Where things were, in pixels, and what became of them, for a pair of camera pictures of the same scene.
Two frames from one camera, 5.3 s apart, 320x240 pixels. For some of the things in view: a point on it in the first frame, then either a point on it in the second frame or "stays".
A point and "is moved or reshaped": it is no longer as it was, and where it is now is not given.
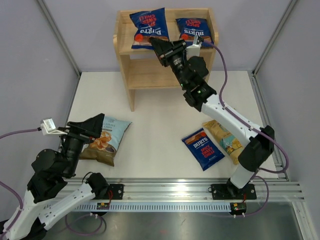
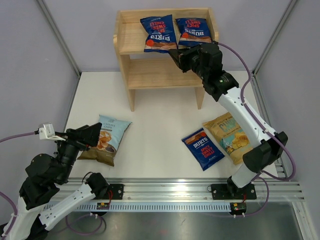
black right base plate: (231, 191) stays
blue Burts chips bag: (190, 27) stays
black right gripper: (168, 50) to (182, 60)
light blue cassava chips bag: (103, 149) stays
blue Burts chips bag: (203, 149) stays
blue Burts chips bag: (150, 24) is moved or reshaped
